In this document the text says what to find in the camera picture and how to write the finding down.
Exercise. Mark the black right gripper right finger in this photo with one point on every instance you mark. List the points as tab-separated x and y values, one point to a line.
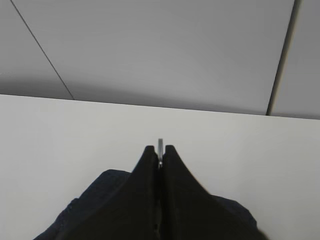
189	212

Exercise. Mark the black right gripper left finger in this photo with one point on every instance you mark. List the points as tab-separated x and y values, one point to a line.
117	205

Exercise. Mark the navy blue lunch bag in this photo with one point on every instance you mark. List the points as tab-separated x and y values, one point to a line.
159	200

